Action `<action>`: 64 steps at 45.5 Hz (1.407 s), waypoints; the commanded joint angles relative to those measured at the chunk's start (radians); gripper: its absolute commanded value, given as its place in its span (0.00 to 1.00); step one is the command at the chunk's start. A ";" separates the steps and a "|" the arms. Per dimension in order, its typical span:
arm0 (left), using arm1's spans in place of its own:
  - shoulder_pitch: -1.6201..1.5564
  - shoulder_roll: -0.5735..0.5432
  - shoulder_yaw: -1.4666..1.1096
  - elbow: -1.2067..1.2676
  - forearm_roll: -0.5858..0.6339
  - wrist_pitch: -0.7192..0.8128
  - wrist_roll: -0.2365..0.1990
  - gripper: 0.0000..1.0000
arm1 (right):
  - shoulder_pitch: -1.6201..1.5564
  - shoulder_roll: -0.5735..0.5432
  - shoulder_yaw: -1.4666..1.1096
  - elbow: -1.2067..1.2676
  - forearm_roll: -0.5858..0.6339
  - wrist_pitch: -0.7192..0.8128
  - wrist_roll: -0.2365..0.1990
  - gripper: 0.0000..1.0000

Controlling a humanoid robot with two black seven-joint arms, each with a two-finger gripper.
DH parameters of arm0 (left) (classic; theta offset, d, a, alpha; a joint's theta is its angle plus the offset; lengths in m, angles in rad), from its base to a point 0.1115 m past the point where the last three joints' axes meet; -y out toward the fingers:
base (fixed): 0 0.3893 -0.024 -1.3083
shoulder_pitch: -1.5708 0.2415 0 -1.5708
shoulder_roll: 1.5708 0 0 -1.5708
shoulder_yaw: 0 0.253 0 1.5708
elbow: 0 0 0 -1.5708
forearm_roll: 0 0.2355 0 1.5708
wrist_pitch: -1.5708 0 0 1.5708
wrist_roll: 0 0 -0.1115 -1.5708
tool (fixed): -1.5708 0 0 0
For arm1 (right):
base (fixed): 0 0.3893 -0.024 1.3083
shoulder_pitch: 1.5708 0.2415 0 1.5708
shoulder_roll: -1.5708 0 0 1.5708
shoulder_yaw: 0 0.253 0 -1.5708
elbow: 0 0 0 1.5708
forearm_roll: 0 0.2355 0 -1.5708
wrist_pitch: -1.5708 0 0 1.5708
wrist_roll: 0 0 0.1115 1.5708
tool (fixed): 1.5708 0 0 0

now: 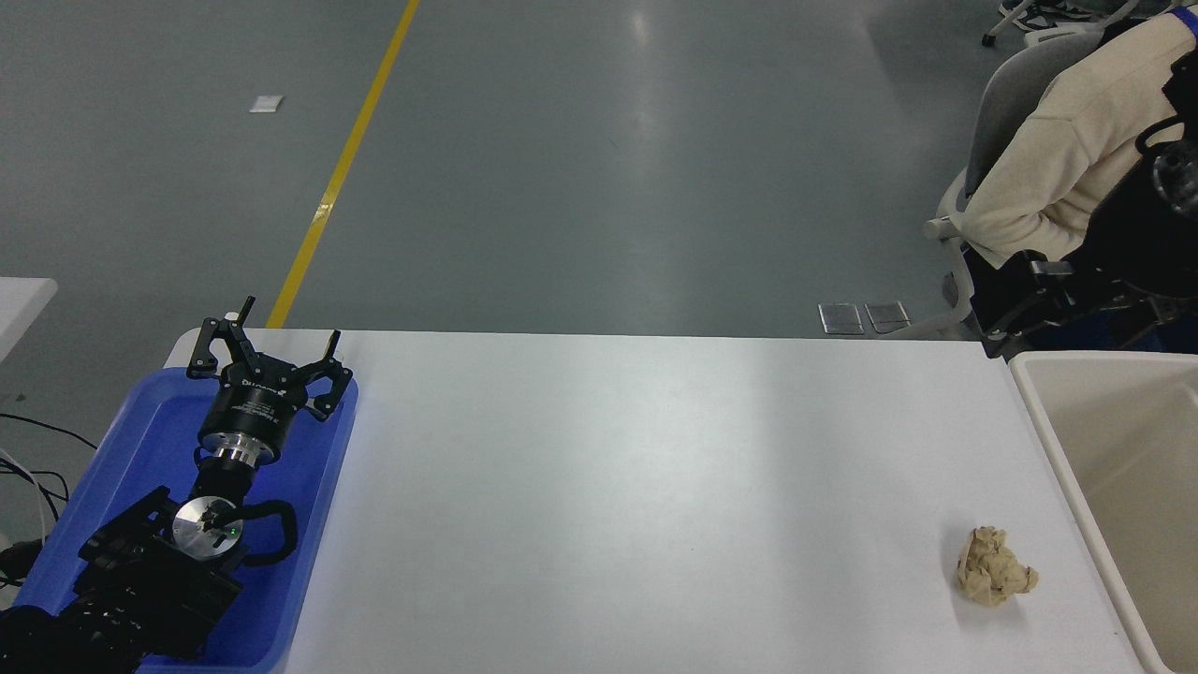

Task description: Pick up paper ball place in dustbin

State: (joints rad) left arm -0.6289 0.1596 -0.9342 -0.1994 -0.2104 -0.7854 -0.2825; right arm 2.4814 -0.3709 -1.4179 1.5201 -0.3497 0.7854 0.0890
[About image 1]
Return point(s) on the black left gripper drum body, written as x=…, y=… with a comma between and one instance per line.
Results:
x=255, y=402

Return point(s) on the tan paper ball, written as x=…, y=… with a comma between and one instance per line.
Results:
x=992, y=566

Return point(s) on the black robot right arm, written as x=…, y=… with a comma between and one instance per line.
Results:
x=1175, y=178

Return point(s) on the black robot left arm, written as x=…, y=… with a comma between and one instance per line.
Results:
x=140, y=580

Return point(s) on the blue plastic tray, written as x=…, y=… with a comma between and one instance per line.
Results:
x=159, y=421

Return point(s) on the person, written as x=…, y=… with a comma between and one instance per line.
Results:
x=1058, y=159

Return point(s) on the metal floor plate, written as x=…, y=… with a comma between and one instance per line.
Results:
x=840, y=318
x=887, y=316

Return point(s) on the large pale bin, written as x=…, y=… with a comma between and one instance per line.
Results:
x=1123, y=449

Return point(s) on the grey white office chair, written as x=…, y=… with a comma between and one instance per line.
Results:
x=1006, y=94

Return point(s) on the white chair base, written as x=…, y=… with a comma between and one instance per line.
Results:
x=1053, y=36

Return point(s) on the white paper scrap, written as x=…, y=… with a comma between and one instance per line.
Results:
x=267, y=104

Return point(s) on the person's shoe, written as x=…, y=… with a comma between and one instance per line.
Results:
x=1022, y=11
x=1074, y=9

